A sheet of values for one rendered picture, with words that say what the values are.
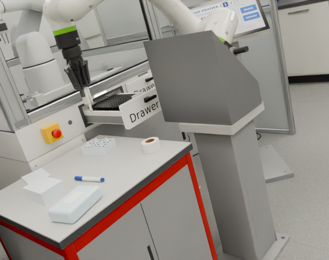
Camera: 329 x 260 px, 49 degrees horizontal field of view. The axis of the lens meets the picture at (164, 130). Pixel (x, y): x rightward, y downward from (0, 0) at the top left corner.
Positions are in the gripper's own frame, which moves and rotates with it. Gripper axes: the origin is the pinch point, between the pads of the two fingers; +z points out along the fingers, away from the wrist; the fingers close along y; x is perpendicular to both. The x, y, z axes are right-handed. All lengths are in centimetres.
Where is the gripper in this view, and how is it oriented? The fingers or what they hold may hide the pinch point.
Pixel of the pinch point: (86, 95)
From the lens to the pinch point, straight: 154.4
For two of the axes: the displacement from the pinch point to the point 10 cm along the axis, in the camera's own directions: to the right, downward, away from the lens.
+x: 8.7, -0.6, -4.8
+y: -4.2, 4.0, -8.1
